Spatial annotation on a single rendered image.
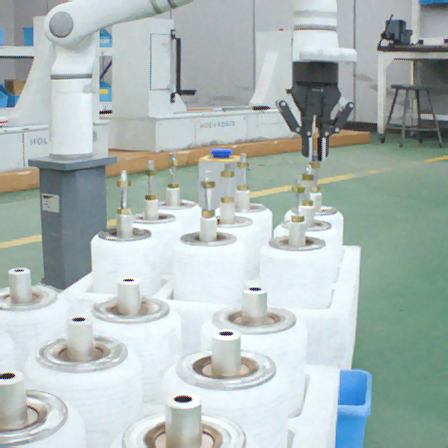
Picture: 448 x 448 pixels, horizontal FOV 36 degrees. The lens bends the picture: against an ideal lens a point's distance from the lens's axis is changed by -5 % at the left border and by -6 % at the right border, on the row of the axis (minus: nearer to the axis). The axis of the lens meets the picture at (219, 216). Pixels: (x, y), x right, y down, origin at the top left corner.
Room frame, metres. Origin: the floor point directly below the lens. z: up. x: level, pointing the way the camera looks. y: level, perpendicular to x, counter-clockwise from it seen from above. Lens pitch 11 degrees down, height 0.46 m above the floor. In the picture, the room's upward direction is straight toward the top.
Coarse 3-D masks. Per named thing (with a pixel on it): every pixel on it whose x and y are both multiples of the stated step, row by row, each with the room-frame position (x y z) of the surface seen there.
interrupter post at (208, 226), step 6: (204, 222) 0.93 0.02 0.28; (210, 222) 0.93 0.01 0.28; (216, 222) 0.94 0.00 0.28; (204, 228) 0.93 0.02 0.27; (210, 228) 0.93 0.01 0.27; (216, 228) 0.94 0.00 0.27; (204, 234) 0.93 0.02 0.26; (210, 234) 0.93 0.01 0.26; (216, 234) 0.94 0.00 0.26; (204, 240) 0.93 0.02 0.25; (210, 240) 0.93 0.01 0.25; (216, 240) 0.94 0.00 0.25
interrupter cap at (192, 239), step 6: (186, 234) 0.96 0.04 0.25; (192, 234) 0.96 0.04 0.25; (198, 234) 0.96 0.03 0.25; (222, 234) 0.96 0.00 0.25; (228, 234) 0.96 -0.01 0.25; (180, 240) 0.93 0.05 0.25; (186, 240) 0.93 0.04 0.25; (192, 240) 0.93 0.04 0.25; (198, 240) 0.94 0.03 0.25; (222, 240) 0.93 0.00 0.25; (228, 240) 0.93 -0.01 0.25; (234, 240) 0.93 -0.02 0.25; (198, 246) 0.91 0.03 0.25; (204, 246) 0.90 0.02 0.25; (210, 246) 0.90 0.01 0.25; (216, 246) 0.91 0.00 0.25
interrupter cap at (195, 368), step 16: (208, 352) 0.53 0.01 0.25; (256, 352) 0.53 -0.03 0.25; (176, 368) 0.49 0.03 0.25; (192, 368) 0.49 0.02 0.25; (208, 368) 0.50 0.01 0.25; (240, 368) 0.50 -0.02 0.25; (256, 368) 0.50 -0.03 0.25; (272, 368) 0.49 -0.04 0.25; (192, 384) 0.47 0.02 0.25; (208, 384) 0.46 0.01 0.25; (224, 384) 0.46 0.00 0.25; (240, 384) 0.46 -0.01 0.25; (256, 384) 0.47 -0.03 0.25
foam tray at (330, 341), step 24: (72, 288) 0.95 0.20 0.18; (168, 288) 0.95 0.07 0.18; (336, 288) 0.95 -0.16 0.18; (72, 312) 0.90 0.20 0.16; (192, 312) 0.87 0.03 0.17; (312, 312) 0.85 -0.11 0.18; (336, 312) 0.84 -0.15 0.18; (192, 336) 0.87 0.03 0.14; (312, 336) 0.83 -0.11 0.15; (336, 336) 0.83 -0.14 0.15; (312, 360) 0.83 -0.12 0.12; (336, 360) 0.83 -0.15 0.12
